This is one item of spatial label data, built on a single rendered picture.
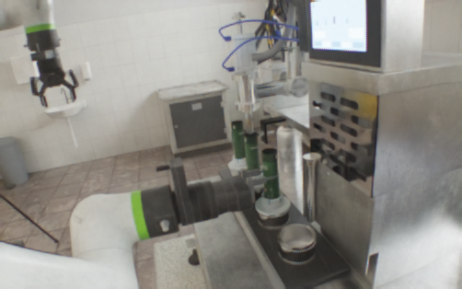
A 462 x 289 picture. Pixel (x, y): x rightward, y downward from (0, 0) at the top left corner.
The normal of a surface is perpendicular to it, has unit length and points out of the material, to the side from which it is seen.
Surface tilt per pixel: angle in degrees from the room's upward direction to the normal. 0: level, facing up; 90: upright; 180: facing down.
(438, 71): 90
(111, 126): 90
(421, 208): 90
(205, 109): 90
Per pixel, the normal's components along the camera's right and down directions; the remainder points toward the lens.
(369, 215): -0.96, 0.20
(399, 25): 0.26, 0.32
